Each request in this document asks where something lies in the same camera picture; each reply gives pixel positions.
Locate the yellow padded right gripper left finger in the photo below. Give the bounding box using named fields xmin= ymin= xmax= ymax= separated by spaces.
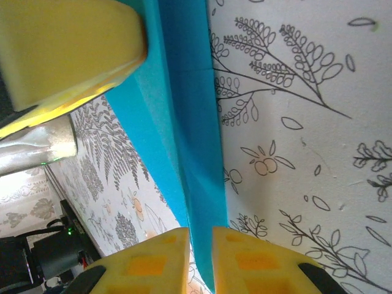
xmin=66 ymin=227 xmax=191 ymax=294

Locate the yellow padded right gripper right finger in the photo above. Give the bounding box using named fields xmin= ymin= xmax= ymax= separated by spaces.
xmin=212 ymin=225 xmax=349 ymax=294

